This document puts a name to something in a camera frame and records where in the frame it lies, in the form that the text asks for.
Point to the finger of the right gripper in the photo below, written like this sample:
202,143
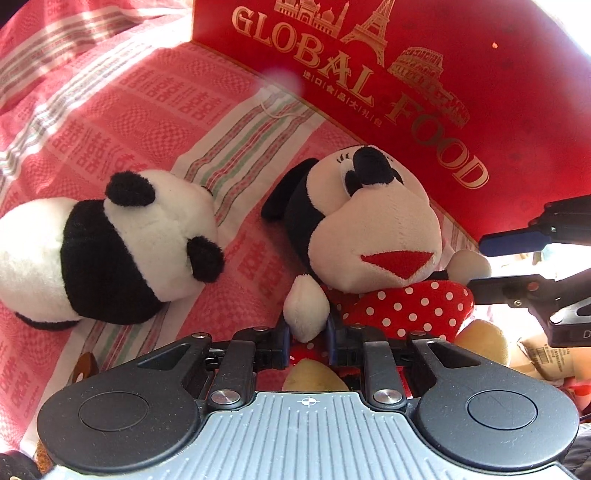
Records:
562,307
564,221

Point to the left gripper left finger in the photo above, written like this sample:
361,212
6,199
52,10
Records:
238,361

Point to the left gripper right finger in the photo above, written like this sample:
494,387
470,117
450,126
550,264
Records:
368,349

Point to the Minnie mouse plush toy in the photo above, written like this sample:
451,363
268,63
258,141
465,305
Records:
371,244

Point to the black white panda plush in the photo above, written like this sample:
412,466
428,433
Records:
151,240

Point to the red gift box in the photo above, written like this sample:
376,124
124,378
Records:
486,102

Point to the pink patterned bed cloth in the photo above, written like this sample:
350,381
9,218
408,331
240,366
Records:
91,88

